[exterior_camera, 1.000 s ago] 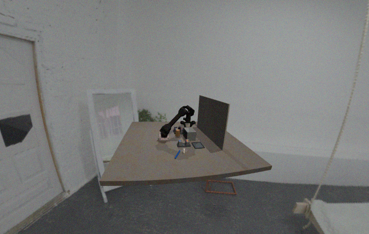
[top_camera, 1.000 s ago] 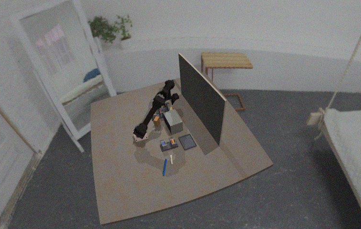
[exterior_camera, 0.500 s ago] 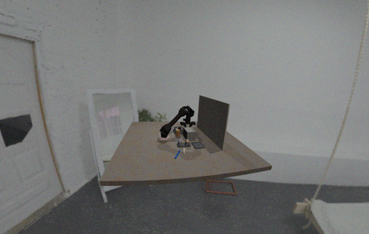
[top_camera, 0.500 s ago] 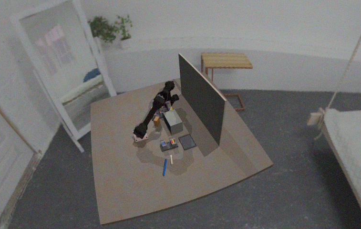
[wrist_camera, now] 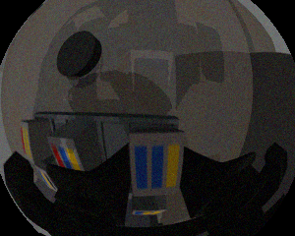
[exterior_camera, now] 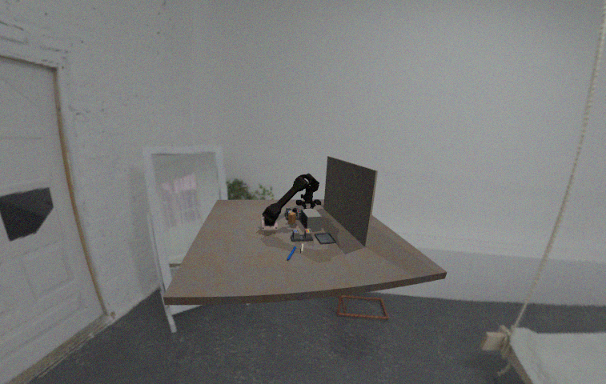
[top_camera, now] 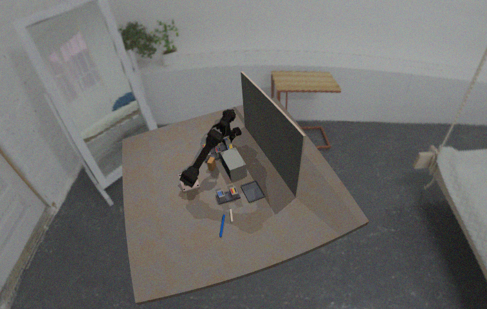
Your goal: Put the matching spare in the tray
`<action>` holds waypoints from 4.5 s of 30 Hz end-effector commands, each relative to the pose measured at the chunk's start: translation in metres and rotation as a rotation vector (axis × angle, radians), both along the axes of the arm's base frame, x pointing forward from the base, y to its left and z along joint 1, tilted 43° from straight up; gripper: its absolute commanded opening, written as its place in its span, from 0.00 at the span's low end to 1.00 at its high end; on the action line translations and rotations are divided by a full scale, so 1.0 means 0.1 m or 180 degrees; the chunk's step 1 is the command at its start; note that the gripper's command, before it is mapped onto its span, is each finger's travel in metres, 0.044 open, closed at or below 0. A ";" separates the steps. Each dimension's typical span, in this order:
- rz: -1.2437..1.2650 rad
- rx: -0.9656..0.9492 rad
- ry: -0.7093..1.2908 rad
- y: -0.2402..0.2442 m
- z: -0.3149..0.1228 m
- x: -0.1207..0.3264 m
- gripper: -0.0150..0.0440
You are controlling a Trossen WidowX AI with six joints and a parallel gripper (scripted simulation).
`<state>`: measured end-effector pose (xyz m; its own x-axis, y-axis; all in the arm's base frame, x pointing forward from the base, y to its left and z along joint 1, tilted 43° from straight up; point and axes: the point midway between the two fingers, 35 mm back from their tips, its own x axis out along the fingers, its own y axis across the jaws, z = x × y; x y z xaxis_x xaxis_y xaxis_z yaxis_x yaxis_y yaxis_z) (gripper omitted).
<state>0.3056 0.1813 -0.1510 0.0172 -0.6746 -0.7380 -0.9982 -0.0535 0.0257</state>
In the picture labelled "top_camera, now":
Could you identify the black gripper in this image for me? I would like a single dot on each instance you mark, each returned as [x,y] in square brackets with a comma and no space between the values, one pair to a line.
[230,133]

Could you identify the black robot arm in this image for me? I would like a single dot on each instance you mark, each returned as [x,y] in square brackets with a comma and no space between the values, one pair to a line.
[189,176]

